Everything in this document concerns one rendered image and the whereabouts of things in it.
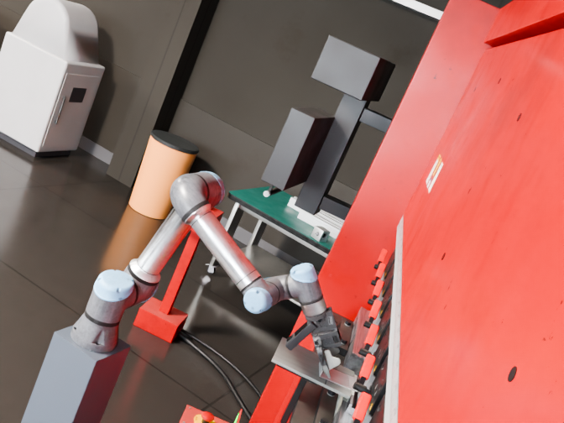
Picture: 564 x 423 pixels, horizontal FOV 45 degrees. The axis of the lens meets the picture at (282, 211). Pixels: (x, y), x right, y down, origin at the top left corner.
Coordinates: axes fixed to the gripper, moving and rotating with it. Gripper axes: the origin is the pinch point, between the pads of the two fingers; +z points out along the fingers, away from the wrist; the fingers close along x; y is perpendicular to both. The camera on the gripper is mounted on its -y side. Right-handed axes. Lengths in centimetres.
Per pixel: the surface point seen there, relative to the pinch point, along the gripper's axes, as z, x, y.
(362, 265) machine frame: 1, 85, 19
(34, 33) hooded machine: -163, 397, -199
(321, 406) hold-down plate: 9.9, -3.6, -4.5
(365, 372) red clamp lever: -24, -51, 15
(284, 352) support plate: -8.3, 2.2, -11.3
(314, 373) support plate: -1.8, -3.7, -3.6
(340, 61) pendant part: -84, 108, 33
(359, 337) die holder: 14.0, 45.3, 10.5
